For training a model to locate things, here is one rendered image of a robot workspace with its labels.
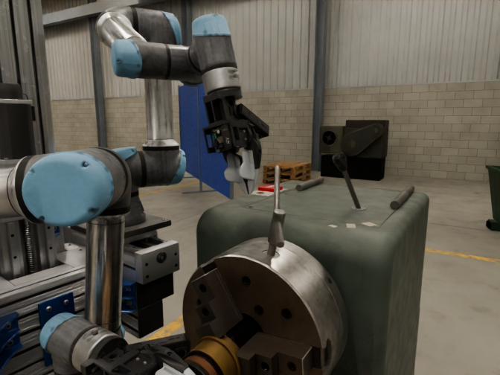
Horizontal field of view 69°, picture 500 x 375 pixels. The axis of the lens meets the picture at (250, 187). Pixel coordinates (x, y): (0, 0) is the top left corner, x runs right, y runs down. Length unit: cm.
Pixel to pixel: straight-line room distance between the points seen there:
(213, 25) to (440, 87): 997
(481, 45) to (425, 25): 138
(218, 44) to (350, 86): 1026
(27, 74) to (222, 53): 65
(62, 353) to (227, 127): 50
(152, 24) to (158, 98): 21
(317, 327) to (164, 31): 92
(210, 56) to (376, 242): 48
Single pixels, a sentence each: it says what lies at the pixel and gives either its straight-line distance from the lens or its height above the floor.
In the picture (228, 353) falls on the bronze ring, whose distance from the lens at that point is 64.
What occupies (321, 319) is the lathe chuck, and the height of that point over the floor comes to 115.
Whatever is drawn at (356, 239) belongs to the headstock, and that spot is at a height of 124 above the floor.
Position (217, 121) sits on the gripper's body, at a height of 148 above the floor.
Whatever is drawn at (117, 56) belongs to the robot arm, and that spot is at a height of 160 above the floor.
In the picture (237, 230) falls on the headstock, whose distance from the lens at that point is 86.
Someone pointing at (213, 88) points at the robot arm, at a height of 154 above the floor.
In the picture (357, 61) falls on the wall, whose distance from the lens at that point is 1105.
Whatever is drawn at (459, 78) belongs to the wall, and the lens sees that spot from 1064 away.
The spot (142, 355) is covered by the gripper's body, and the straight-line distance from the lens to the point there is 66.
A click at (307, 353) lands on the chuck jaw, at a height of 111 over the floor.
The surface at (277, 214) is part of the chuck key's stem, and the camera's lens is 64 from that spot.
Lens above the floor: 148
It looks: 10 degrees down
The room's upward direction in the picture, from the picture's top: straight up
